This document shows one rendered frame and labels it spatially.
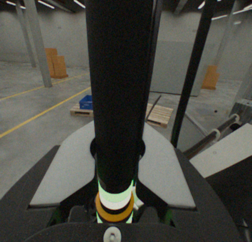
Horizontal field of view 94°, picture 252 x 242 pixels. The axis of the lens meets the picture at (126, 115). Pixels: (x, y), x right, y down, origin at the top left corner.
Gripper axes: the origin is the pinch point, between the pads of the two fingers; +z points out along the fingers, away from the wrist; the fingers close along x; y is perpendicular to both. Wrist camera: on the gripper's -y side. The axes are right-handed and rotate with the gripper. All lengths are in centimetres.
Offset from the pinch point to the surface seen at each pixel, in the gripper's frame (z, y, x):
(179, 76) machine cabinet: 509, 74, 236
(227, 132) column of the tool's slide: 39, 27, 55
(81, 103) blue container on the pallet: 284, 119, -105
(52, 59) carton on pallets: 735, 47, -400
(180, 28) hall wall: 1147, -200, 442
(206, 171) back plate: 16.1, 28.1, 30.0
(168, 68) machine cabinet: 519, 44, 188
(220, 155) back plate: 18.5, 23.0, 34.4
